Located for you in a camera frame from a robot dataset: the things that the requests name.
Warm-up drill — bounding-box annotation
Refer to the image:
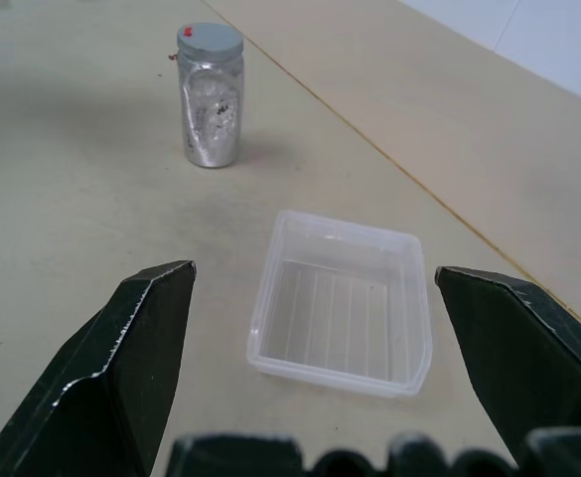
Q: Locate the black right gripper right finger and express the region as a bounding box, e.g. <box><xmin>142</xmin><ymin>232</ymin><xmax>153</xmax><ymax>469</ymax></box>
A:
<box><xmin>434</xmin><ymin>265</ymin><xmax>581</xmax><ymax>469</ymax></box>

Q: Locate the clear plastic tray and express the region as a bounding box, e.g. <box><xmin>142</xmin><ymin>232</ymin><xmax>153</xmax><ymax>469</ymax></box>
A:
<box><xmin>245</xmin><ymin>210</ymin><xmax>434</xmax><ymax>398</ymax></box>

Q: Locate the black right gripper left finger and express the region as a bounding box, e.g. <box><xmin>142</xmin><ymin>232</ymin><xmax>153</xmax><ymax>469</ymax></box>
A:
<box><xmin>0</xmin><ymin>259</ymin><xmax>199</xmax><ymax>477</ymax></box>

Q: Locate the grey plastic jar lid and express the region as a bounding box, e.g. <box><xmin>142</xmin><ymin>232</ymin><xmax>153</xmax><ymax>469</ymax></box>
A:
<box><xmin>176</xmin><ymin>21</ymin><xmax>245</xmax><ymax>63</ymax></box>

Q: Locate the silver jar with grey lid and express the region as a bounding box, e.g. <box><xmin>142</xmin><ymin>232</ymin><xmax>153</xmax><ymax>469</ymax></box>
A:
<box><xmin>177</xmin><ymin>49</ymin><xmax>246</xmax><ymax>169</ymax></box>

